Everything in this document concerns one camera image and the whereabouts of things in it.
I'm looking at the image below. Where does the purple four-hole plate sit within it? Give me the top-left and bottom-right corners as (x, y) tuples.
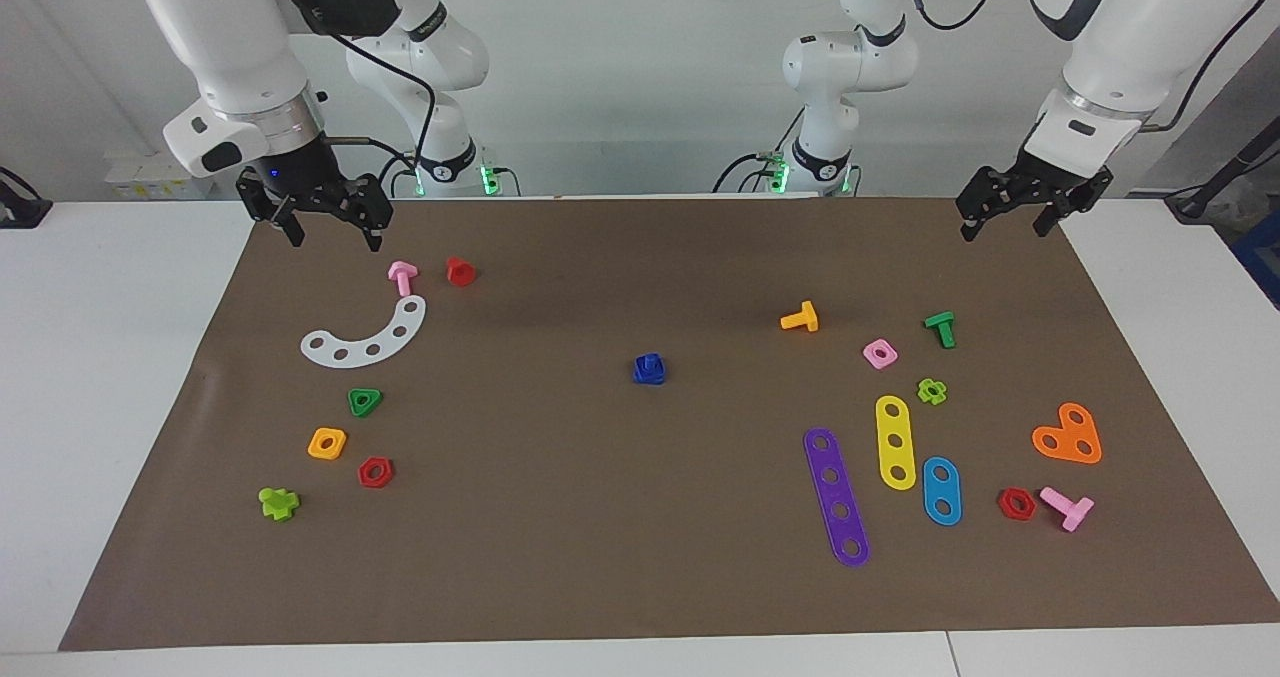
(803, 427), (871, 568)

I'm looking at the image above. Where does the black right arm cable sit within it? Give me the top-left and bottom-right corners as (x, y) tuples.
(268, 0), (441, 198)

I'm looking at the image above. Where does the blue crate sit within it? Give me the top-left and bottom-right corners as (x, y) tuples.
(1232, 210), (1280, 310)

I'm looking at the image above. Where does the white cardboard box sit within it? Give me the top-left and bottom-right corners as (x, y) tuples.
(105, 150), (217, 201)

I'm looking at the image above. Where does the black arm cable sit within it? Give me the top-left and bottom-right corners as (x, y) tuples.
(898, 0), (1273, 136)
(268, 0), (441, 198)

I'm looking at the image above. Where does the orange heart-shaped plate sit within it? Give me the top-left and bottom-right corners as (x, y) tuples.
(1031, 402), (1103, 465)

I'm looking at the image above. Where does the blue two-hole plate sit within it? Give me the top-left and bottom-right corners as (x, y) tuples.
(921, 456), (963, 527)

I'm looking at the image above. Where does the black clamp mount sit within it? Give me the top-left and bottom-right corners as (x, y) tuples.
(0, 165), (54, 230)

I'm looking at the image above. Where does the white curved five-hole plate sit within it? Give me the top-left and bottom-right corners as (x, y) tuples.
(300, 295), (428, 369)

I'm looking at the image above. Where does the black base power cable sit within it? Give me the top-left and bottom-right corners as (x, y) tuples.
(713, 150), (801, 195)
(375, 150), (423, 199)

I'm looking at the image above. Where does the black stand pole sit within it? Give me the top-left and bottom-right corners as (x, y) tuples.
(1165, 120), (1280, 224)

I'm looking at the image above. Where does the brown table mat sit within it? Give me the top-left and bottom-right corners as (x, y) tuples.
(58, 195), (1280, 653)

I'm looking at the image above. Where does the yellow three-hole plate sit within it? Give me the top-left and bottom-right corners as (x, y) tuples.
(875, 395), (917, 491)

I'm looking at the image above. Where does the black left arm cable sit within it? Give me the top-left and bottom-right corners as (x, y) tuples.
(898, 0), (1273, 136)

